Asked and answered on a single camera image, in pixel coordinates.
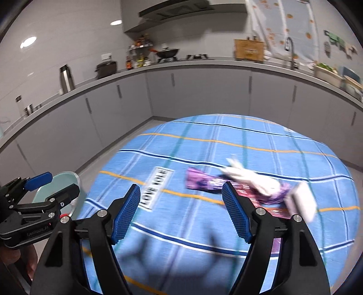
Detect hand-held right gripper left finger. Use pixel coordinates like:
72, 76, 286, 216
30, 184, 141, 295

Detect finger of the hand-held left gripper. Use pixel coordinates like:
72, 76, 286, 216
13, 184, 81, 225
4, 172, 53, 199

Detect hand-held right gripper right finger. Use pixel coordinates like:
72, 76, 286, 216
221, 182, 332, 295

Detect teal round waste bin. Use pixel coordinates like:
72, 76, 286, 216
32, 170, 80, 220

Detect purple snack wrapper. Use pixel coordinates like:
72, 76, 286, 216
185, 167, 291, 205

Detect person's left hand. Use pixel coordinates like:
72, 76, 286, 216
0, 243, 39, 285

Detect white snack packet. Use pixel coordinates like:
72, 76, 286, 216
225, 155, 282, 197

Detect white small box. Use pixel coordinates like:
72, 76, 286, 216
284, 182, 317, 222

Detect blue plaid tablecloth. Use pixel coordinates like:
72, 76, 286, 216
75, 113, 356, 295

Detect steel thermos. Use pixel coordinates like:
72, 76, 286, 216
59, 65, 76, 93

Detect grey kitchen counter cabinets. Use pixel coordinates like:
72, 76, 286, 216
0, 58, 363, 188

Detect black rice cooker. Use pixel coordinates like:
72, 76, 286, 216
95, 60, 118, 80

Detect spice rack with bottles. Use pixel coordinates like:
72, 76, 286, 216
126, 34, 154, 70

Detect gas stove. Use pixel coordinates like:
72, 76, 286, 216
155, 53, 215, 63

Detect beige plastic basin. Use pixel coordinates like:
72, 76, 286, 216
313, 66, 345, 88

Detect wooden knife block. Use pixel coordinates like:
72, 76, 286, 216
234, 38, 265, 62

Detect black wok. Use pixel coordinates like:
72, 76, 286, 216
150, 48, 180, 63

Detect steel kitchen faucet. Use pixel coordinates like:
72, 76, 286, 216
285, 37, 298, 71

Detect white enamel basin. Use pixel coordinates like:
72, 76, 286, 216
344, 77, 363, 98

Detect grey blue plastic box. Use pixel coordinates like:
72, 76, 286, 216
339, 66, 363, 83

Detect white printed curtain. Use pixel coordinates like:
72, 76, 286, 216
246, 0, 324, 67

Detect grey range hood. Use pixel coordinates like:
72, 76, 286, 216
123, 0, 247, 34

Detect green wall sticker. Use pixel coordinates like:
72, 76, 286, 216
324, 30, 359, 59

